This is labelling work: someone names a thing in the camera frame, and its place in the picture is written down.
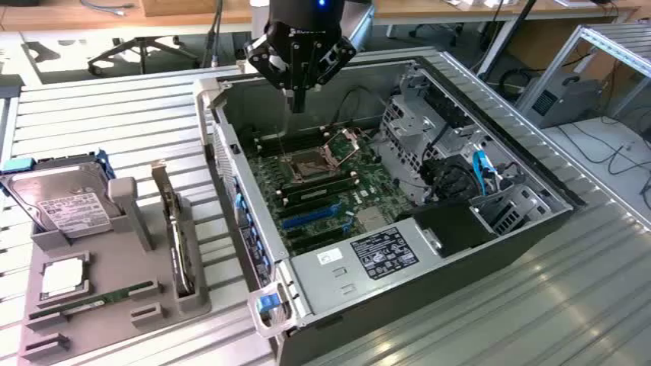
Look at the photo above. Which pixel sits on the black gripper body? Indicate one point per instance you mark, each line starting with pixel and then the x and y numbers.
pixel 304 23

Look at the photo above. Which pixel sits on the graphics card with metal bracket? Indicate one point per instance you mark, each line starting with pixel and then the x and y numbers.
pixel 180 259

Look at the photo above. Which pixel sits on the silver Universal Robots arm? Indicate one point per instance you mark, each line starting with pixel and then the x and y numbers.
pixel 363 23

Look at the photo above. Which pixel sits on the metal socket cover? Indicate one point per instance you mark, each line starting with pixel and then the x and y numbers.
pixel 347 133

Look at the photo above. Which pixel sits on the brown box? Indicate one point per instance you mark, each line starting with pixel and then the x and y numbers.
pixel 178 7

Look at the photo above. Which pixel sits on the black office chair base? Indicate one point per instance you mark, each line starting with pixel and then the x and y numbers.
pixel 144 45
pixel 455 28

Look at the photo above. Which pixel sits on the thin locking lever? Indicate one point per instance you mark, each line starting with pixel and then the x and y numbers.
pixel 280 146

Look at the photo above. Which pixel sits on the CPU socket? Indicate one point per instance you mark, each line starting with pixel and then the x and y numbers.
pixel 310 165

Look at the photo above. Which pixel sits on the metal disk bay cage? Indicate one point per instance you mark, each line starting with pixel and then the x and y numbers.
pixel 404 179

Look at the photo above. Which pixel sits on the RAM stick with white label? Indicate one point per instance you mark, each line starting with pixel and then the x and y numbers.
pixel 315 192

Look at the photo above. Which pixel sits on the green motherboard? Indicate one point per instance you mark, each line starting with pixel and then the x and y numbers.
pixel 379 196

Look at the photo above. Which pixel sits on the blue slot clip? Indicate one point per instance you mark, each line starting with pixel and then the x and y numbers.
pixel 264 264
pixel 259 246
pixel 238 202

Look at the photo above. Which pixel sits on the wooden desk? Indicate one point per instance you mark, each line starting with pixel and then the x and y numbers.
pixel 60 19
pixel 548 11

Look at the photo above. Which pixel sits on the blue expansion slot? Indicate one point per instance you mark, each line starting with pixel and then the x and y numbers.
pixel 310 216

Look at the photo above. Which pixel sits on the silver chipset heat sink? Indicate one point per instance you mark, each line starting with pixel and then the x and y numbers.
pixel 374 219

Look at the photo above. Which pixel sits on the light blue slot latch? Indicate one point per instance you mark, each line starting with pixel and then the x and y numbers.
pixel 247 220

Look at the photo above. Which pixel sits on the black plastic shroud box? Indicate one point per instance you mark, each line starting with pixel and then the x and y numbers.
pixel 452 228

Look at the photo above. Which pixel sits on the silver hard disk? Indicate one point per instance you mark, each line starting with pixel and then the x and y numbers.
pixel 66 206

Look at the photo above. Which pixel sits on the hard drive in blue caddy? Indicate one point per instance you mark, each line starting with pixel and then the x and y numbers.
pixel 15 165

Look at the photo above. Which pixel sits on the grey power supply unit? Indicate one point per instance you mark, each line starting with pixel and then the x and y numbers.
pixel 326 282

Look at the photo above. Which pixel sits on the grey parts rack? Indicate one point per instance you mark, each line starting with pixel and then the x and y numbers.
pixel 116 267

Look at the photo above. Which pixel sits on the open black PC case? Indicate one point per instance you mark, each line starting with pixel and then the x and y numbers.
pixel 458 289

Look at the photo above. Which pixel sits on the silver CPU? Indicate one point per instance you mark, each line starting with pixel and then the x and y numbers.
pixel 62 276

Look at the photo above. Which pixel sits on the green RAM stick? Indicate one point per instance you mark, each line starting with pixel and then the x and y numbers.
pixel 91 303

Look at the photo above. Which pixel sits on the aluminium frame rack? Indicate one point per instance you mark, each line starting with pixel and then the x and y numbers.
pixel 610 38

